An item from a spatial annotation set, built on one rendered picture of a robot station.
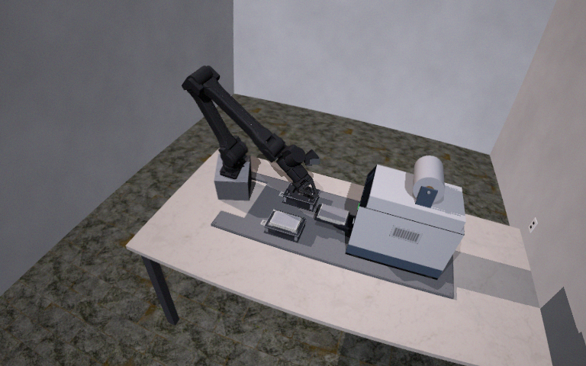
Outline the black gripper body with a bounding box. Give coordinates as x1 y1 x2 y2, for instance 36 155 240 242
285 166 312 190

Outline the light grey cylinder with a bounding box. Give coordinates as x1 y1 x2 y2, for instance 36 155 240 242
413 156 445 202

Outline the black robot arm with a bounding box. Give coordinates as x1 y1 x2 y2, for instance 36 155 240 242
182 66 320 179

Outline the white multi-well plate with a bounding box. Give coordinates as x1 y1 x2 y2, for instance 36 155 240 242
269 211 302 232

